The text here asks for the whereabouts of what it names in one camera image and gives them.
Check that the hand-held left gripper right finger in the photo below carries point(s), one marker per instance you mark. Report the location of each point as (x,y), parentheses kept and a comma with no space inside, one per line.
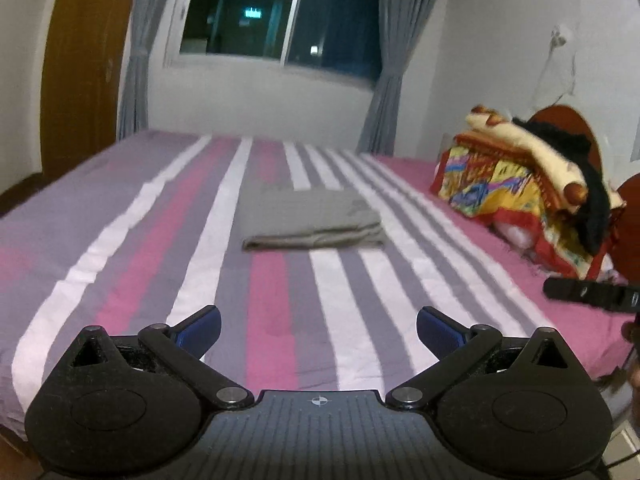
(437,332)

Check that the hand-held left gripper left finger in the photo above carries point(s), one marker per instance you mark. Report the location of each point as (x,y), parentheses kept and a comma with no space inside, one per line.
(200,332)

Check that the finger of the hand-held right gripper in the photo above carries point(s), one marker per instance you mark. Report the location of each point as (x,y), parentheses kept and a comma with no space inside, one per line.
(585,294)

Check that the grey pants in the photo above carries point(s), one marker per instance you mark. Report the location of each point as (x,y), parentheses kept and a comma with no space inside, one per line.
(310,220)

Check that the black cloth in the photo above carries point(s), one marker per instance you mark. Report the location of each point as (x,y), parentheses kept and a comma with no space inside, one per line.
(595,200)

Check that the colourful printed blanket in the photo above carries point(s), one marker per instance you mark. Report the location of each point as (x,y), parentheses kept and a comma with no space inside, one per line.
(480,185)

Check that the cream blanket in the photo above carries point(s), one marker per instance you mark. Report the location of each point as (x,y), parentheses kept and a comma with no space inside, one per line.
(520,142)

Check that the wooden headboard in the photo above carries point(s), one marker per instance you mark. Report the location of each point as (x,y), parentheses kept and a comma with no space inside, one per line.
(565,117)

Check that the grey blue curtain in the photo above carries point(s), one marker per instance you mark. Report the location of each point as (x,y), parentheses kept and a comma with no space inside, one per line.
(395,60)
(140,60)

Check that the brown wooden door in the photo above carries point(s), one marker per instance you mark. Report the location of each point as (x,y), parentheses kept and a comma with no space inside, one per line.
(85,70)

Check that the white wall hook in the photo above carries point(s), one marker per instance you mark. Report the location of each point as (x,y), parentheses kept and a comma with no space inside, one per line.
(560,35)

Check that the window with white frame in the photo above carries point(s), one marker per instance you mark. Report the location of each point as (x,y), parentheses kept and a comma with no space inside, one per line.
(250,15)

